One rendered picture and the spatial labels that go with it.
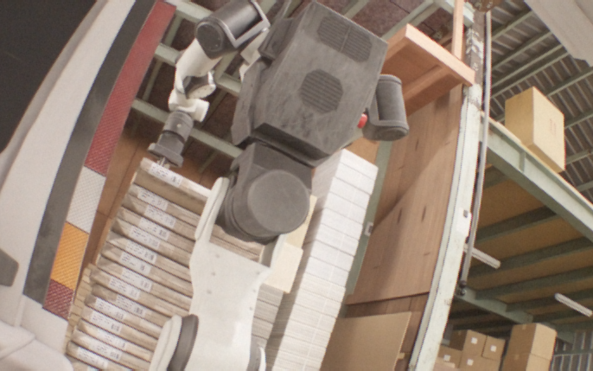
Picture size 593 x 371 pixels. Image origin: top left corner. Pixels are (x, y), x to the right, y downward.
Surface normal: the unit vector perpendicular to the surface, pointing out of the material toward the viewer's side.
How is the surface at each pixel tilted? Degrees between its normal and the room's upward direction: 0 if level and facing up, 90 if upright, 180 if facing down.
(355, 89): 114
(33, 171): 90
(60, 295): 90
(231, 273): 66
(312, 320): 90
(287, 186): 99
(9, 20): 90
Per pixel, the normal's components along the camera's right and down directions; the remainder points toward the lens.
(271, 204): 0.32, -0.14
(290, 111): 0.26, 0.11
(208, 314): 0.47, -0.76
